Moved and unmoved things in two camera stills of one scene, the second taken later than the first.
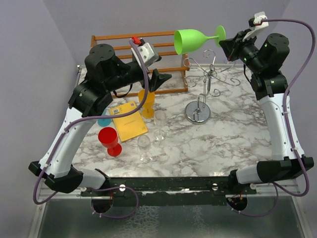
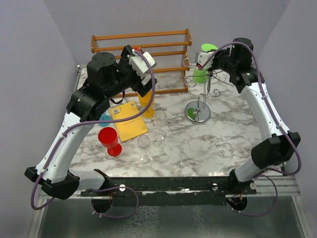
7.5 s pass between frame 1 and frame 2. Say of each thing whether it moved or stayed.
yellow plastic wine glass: stayed
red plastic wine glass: stayed
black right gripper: moved
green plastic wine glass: moved
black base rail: stayed
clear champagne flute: stayed
